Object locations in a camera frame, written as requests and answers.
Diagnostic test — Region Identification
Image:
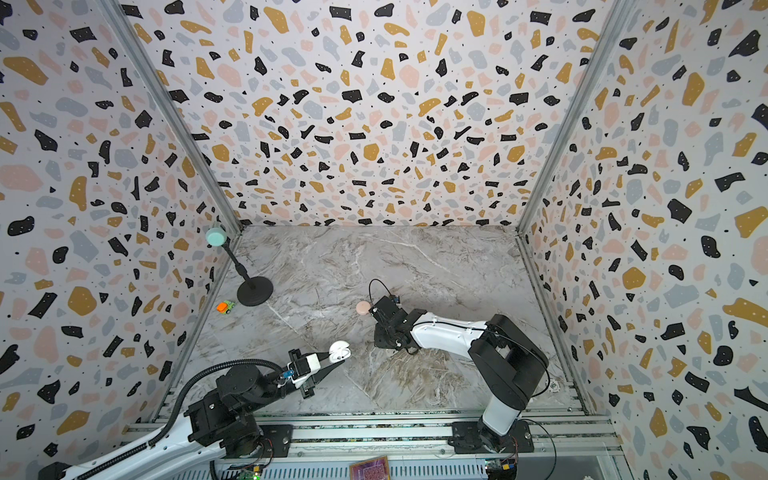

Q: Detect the small orange green toy car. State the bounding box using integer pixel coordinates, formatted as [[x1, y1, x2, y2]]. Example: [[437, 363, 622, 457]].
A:
[[216, 301, 235, 314]]

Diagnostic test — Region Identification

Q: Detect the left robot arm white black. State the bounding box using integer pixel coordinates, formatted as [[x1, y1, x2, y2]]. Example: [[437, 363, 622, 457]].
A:
[[38, 341, 351, 479]]

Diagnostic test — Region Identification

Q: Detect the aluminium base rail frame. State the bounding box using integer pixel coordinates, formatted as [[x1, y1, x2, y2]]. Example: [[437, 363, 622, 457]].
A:
[[107, 410, 637, 480]]

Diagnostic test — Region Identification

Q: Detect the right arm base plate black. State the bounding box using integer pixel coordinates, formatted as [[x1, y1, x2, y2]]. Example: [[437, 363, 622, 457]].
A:
[[447, 420, 534, 455]]

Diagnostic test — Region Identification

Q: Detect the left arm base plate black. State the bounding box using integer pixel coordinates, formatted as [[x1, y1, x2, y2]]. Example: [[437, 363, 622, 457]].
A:
[[206, 423, 294, 461]]

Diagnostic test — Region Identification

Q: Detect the green microphone on black stand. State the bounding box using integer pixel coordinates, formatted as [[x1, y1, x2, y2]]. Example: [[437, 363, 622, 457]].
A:
[[205, 227, 274, 307]]

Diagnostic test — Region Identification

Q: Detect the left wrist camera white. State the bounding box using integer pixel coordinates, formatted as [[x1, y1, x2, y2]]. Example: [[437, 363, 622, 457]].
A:
[[283, 349, 321, 388]]

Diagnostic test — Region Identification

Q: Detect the white earbud charging case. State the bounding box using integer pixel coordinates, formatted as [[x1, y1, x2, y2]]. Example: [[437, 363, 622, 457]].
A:
[[328, 341, 351, 363]]

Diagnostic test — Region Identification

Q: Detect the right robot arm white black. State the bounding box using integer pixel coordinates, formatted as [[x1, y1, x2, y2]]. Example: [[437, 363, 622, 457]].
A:
[[356, 295, 549, 439]]

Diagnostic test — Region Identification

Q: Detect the pink circuit board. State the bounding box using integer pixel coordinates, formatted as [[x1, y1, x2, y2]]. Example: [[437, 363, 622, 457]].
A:
[[349, 456, 390, 480]]

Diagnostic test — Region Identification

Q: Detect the pink earbud charging case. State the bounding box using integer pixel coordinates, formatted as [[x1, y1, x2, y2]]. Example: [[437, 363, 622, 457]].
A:
[[356, 301, 372, 315]]

